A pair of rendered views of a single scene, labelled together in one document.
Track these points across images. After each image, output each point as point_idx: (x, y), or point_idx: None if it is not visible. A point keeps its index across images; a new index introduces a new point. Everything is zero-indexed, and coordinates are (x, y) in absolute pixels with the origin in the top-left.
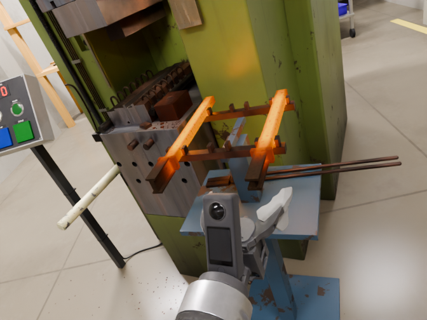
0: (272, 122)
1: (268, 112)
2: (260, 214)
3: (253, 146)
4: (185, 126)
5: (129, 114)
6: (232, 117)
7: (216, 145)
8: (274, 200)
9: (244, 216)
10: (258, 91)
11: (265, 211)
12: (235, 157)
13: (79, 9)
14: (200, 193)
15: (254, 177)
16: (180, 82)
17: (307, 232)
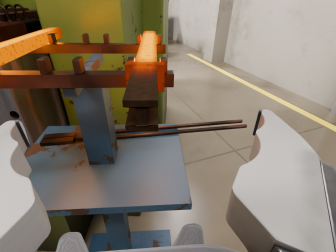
0: (151, 47)
1: (133, 52)
2: (267, 211)
3: (122, 71)
4: (14, 62)
5: None
6: (86, 51)
7: (61, 101)
8: (273, 141)
9: (184, 225)
10: (116, 41)
11: (282, 190)
12: (90, 87)
13: None
14: (30, 154)
15: (147, 98)
16: (17, 21)
17: (179, 200)
